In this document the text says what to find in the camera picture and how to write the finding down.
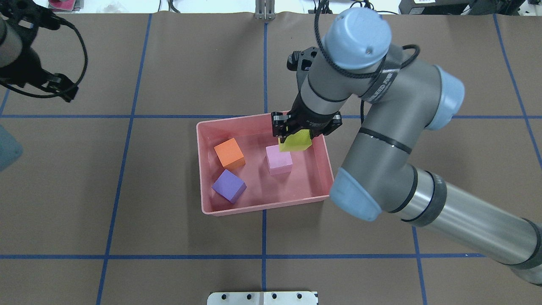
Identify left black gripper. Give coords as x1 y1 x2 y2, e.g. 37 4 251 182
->
0 0 80 103

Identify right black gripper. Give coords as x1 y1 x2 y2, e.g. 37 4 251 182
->
271 47 342 139

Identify yellow foam block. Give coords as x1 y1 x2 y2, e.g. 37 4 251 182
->
279 130 313 152

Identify pink foam block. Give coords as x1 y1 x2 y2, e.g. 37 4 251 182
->
265 144 293 175

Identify orange foam block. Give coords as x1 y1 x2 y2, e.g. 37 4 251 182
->
213 138 246 171

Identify purple foam block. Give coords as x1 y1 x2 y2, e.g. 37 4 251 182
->
212 169 246 204

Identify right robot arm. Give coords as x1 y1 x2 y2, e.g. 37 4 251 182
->
271 0 541 286

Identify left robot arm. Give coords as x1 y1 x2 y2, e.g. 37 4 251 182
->
0 0 88 103

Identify pink plastic bin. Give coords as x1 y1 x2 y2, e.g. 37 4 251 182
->
196 114 334 216

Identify black box with label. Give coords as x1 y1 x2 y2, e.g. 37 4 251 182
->
398 0 470 15

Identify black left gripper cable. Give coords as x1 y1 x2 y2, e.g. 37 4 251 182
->
0 21 88 99

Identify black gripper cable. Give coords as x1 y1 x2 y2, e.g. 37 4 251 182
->
313 0 421 123
0 21 88 99

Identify aluminium frame post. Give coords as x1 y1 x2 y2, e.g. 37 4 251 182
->
254 0 276 21

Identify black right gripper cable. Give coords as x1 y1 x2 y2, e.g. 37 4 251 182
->
313 0 421 123

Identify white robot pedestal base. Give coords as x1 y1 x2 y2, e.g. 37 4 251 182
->
207 291 319 305

